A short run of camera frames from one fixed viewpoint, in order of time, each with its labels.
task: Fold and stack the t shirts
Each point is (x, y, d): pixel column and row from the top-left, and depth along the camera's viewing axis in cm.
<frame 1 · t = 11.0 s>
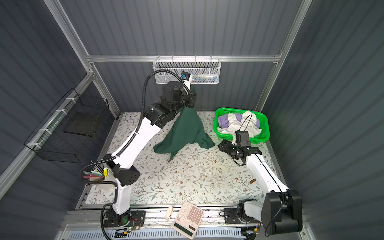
left hand: (193, 90, 69), fingers closed
right hand: (225, 148, 85), fingers open
dark green t shirt: (183, 132, 84), point 21 cm above the table
white t shirt: (247, 123, 107), point 7 cm above the table
purple t shirt: (223, 120, 107), point 8 cm above the table
white pen cup: (101, 173, 81), point 10 cm above the table

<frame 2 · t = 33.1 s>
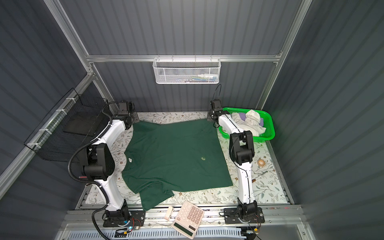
left hand: (130, 116, 95), fingers closed
right hand: (214, 116, 105), fingers closed
dark green t shirt: (161, 159, 98), on the table
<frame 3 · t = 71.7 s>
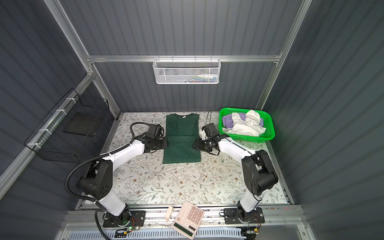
left hand: (167, 143, 93), fingers open
right hand: (196, 147, 90), fingers open
dark green t shirt: (183, 140, 104), point 2 cm above the table
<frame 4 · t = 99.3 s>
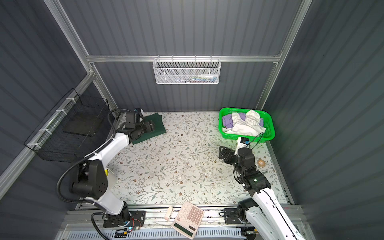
left hand: (147, 123, 92), fingers open
right hand: (228, 150, 77), fingers open
dark green t shirt: (161, 128, 111), point 2 cm above the table
